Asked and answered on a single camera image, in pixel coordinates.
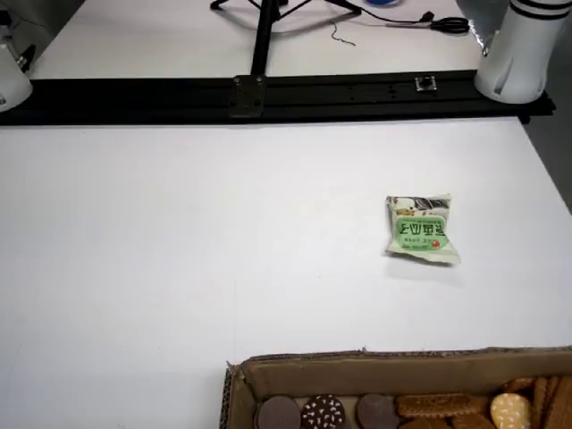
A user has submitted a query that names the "green snack packet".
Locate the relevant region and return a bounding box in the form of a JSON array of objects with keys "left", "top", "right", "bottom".
[{"left": 384, "top": 193, "right": 462, "bottom": 268}]

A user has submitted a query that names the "brown cardboard box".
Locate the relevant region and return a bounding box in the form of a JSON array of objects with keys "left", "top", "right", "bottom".
[{"left": 222, "top": 345, "right": 572, "bottom": 429}]

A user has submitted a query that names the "black tripod stand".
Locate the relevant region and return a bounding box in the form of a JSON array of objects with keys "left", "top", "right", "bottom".
[{"left": 209, "top": 0, "right": 363, "bottom": 77}]

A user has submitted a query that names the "plain dark round cookie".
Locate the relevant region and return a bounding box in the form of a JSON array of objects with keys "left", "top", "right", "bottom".
[
  {"left": 356, "top": 392, "right": 400, "bottom": 429},
  {"left": 253, "top": 395, "right": 301, "bottom": 429}
]

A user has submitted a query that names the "chocolate cookie with white sprinkles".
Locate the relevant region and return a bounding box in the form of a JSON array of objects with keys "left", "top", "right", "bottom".
[{"left": 300, "top": 393, "right": 348, "bottom": 429}]

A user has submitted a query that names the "rectangular brown biscuit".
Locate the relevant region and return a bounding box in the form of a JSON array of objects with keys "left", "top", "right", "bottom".
[
  {"left": 450, "top": 413, "right": 495, "bottom": 429},
  {"left": 400, "top": 417, "right": 452, "bottom": 429},
  {"left": 395, "top": 392, "right": 491, "bottom": 421}
]

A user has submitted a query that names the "yellow round speckled cookie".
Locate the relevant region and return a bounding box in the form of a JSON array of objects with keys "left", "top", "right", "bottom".
[{"left": 490, "top": 391, "right": 533, "bottom": 429}]

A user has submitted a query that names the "ridged brown biscuit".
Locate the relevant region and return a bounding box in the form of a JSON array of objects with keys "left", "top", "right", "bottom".
[
  {"left": 545, "top": 376, "right": 572, "bottom": 429},
  {"left": 532, "top": 377, "right": 550, "bottom": 429}
]

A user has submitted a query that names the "dark metal bracket plate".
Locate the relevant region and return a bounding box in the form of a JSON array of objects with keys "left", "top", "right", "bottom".
[{"left": 230, "top": 74, "right": 268, "bottom": 119}]

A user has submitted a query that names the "thin loose black wire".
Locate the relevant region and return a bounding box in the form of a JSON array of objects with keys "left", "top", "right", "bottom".
[{"left": 329, "top": 21, "right": 358, "bottom": 47}]

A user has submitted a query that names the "black aluminium rail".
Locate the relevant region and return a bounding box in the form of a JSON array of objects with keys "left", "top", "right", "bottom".
[{"left": 0, "top": 69, "right": 558, "bottom": 126}]

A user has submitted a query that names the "black cable with plug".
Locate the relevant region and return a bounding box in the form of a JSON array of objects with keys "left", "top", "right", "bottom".
[{"left": 330, "top": 0, "right": 433, "bottom": 23}]

